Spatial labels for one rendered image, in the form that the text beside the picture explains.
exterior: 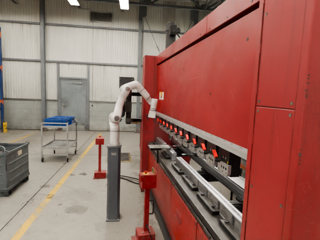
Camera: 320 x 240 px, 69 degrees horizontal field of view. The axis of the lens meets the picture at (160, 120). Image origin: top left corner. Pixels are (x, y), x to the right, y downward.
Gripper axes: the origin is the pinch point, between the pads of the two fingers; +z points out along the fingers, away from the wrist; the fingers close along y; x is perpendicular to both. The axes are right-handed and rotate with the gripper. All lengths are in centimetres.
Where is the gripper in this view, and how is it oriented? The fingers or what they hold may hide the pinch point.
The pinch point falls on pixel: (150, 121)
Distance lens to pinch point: 322.1
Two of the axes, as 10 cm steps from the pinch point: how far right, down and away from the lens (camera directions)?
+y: -9.8, -1.8, 0.0
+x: -0.2, 1.2, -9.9
